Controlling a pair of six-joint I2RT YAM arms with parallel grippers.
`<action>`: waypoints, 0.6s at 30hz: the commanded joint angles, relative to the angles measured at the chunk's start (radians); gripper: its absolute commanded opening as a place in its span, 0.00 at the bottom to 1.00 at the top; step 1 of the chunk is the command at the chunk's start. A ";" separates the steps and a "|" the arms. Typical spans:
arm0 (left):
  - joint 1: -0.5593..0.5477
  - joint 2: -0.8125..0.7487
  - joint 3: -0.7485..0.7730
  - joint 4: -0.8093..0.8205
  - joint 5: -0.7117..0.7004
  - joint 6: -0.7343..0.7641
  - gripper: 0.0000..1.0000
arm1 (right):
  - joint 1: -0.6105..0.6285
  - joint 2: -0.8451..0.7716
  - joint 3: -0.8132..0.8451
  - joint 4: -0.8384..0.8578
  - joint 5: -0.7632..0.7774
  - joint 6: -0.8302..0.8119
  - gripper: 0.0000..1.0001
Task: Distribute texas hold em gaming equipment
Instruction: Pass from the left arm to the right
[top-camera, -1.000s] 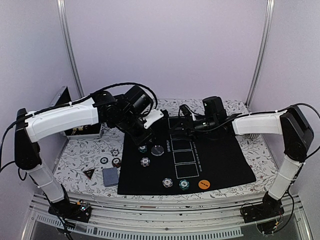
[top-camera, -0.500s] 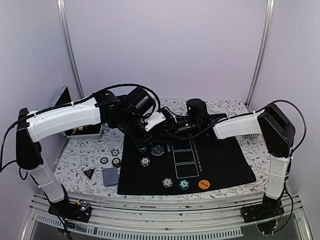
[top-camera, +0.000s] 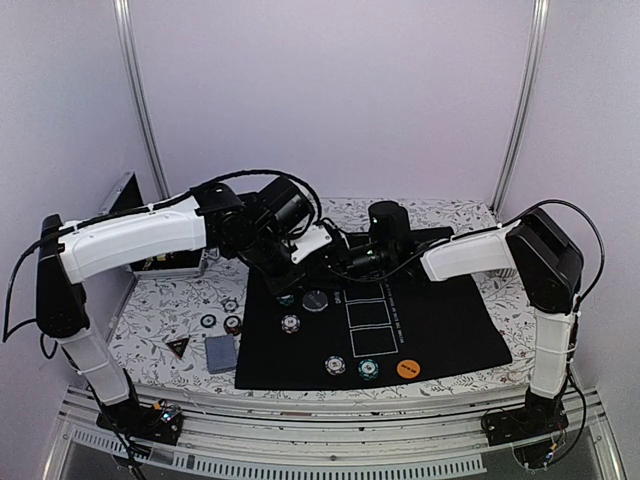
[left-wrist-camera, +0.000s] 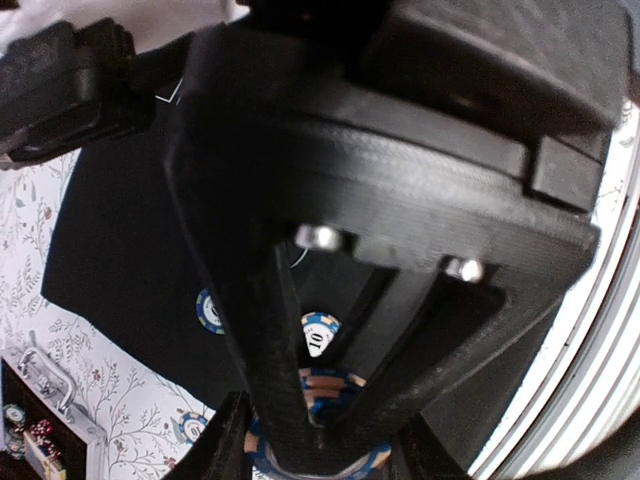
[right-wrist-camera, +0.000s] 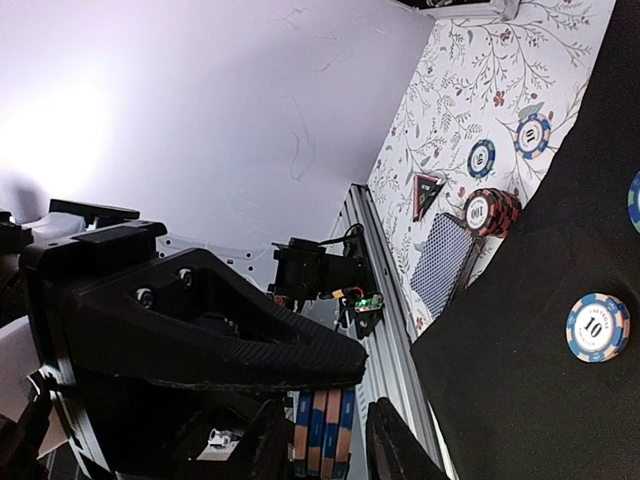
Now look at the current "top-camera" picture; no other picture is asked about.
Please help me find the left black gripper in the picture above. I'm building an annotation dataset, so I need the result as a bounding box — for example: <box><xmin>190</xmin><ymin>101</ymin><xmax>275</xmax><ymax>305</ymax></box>
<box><xmin>241</xmin><ymin>227</ymin><xmax>313</xmax><ymax>299</ymax></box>

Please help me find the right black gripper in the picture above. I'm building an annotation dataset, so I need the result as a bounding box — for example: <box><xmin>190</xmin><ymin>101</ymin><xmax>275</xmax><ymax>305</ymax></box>
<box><xmin>311</xmin><ymin>238</ymin><xmax>395</xmax><ymax>292</ymax></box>

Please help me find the clear dealer button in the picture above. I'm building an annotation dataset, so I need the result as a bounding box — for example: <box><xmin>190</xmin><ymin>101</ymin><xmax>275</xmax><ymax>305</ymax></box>
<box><xmin>302</xmin><ymin>290</ymin><xmax>329</xmax><ymax>313</ymax></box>

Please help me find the white poker chip stack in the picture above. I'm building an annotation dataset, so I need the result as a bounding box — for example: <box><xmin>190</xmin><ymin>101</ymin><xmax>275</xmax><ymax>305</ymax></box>
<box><xmin>222</xmin><ymin>299</ymin><xmax>239</xmax><ymax>313</ymax></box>

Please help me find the orange big blind button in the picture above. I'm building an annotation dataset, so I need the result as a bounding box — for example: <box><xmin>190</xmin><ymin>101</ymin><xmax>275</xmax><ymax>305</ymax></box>
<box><xmin>396</xmin><ymin>359</ymin><xmax>421</xmax><ymax>379</ymax></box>

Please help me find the green poker chip stack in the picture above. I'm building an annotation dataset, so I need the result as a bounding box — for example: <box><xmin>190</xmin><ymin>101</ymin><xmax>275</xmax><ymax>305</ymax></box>
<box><xmin>200</xmin><ymin>314</ymin><xmax>217</xmax><ymax>329</ymax></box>

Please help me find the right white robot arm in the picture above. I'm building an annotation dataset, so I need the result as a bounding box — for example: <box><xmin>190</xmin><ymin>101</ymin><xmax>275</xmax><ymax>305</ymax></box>
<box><xmin>325</xmin><ymin>201</ymin><xmax>587</xmax><ymax>436</ymax></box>

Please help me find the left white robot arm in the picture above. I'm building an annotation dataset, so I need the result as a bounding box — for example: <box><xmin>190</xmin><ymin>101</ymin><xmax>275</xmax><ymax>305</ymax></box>
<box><xmin>36</xmin><ymin>173</ymin><xmax>332</xmax><ymax>434</ymax></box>

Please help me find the black poker mat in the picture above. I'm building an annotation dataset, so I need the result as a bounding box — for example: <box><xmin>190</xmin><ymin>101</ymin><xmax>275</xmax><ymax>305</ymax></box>
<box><xmin>235</xmin><ymin>260</ymin><xmax>512</xmax><ymax>391</ymax></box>

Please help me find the silver poker chip case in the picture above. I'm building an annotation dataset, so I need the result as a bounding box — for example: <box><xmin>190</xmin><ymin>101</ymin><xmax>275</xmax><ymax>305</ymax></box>
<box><xmin>99</xmin><ymin>172</ymin><xmax>223</xmax><ymax>280</ymax></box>

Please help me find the red poker chip stack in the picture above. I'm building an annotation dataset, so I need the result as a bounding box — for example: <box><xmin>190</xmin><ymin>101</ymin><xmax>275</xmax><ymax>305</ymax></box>
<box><xmin>223</xmin><ymin>315</ymin><xmax>243</xmax><ymax>336</ymax></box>

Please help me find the blue card deck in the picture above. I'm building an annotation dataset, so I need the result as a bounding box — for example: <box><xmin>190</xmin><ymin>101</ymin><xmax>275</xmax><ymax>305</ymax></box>
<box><xmin>205</xmin><ymin>334</ymin><xmax>237</xmax><ymax>374</ymax></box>

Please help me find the black triangular marker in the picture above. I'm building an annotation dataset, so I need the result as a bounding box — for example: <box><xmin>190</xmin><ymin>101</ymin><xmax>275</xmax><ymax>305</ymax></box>
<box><xmin>165</xmin><ymin>337</ymin><xmax>190</xmax><ymax>359</ymax></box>

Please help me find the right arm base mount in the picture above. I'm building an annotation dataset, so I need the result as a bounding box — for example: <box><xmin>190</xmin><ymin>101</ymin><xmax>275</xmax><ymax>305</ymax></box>
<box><xmin>480</xmin><ymin>391</ymin><xmax>569</xmax><ymax>446</ymax></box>

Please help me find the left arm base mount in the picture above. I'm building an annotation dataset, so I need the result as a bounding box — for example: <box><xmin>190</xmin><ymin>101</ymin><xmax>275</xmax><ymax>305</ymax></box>
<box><xmin>96</xmin><ymin>399</ymin><xmax>184</xmax><ymax>446</ymax></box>

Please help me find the left aluminium frame post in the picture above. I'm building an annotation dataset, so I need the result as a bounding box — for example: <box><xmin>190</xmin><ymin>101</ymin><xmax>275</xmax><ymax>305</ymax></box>
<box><xmin>112</xmin><ymin>0</ymin><xmax>171</xmax><ymax>199</ymax></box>

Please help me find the aluminium frame post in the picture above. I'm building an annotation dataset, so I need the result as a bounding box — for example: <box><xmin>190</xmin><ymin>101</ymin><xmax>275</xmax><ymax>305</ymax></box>
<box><xmin>490</xmin><ymin>0</ymin><xmax>550</xmax><ymax>216</ymax></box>
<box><xmin>112</xmin><ymin>0</ymin><xmax>171</xmax><ymax>199</ymax></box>

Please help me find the right aluminium frame post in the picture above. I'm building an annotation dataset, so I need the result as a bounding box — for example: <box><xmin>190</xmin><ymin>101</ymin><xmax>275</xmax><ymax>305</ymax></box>
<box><xmin>490</xmin><ymin>0</ymin><xmax>550</xmax><ymax>216</ymax></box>

